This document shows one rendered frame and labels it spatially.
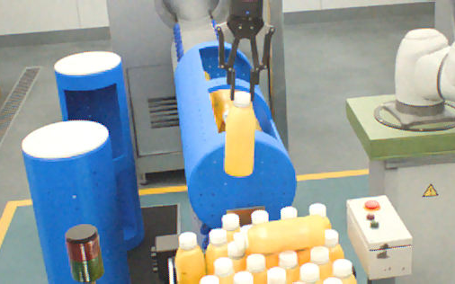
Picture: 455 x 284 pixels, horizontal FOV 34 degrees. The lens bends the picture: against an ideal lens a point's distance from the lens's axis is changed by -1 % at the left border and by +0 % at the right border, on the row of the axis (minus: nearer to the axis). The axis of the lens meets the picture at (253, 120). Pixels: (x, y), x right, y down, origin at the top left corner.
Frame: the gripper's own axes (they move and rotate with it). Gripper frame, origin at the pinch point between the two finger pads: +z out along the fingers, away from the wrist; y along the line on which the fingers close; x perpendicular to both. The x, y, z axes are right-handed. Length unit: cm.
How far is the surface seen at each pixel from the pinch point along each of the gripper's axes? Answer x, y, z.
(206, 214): -11.7, 6.6, 39.0
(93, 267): 33, 32, 27
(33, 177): -61, 59, 51
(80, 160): -57, 44, 43
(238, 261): 17.0, 1.1, 35.9
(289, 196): -12.0, -14.9, 34.1
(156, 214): -173, 21, 122
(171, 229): -157, 13, 122
